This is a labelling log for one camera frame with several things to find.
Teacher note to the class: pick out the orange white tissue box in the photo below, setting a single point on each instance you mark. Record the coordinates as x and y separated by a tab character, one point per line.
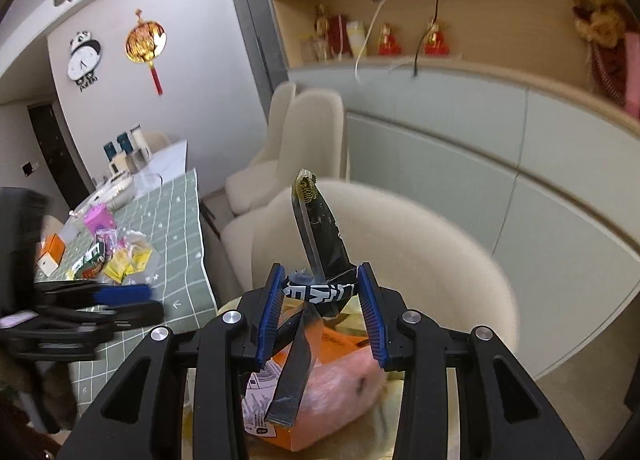
51	255

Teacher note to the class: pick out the red figurine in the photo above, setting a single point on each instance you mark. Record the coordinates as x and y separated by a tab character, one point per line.
387	44
435	43

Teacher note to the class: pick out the orange snack bag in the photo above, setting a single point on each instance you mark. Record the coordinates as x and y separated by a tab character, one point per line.
343	385

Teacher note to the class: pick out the far beige chair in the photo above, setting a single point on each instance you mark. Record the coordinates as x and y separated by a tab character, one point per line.
280	103

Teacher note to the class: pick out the white bowl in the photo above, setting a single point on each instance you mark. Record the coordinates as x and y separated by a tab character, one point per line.
115	193

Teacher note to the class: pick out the green milk carton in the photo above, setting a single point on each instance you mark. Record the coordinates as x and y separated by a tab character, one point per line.
89	264

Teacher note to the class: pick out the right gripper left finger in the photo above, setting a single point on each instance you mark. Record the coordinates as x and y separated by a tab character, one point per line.
138	413

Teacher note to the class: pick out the yellow plastic trash bag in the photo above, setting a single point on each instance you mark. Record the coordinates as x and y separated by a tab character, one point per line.
371	436

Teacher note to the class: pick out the red gold wall ornament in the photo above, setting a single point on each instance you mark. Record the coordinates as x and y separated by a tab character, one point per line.
144	44

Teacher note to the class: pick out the middle beige chair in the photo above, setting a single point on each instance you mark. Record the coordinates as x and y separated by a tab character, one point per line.
314	136

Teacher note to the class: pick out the pink translucent wrapper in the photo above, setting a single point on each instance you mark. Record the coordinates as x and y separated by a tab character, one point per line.
114	239

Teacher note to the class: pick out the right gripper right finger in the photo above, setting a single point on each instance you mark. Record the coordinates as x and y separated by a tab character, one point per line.
502	412

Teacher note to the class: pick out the panda wall clock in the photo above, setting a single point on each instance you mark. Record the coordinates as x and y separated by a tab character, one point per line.
85	56

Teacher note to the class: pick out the green checkered tablecloth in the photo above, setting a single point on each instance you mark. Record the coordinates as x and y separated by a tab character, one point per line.
169	217

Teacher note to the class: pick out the left red figurine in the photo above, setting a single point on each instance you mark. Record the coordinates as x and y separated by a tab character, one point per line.
387	44

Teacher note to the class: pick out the right red figurine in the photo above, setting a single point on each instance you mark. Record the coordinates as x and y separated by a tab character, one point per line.
435	43

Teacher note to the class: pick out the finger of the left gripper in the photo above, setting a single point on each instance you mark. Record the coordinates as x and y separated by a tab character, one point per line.
88	293
115	318

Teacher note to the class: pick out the yellow snack packet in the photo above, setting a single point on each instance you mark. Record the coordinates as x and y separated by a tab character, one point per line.
112	267

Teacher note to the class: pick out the beige chair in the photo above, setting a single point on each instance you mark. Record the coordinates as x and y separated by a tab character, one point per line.
280	103
438	268
314	136

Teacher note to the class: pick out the red flower gift bag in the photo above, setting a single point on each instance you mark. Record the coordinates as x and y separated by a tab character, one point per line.
611	32

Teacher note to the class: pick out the near beige chair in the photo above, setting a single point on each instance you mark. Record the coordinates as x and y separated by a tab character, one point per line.
438	268

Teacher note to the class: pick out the left gloved hand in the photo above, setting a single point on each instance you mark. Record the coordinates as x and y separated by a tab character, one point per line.
42	390

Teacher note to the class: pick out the pink plastic container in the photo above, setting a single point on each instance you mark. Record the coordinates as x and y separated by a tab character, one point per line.
99	217

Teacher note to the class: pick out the black snack wrapper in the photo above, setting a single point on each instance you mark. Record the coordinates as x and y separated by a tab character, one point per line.
324	291

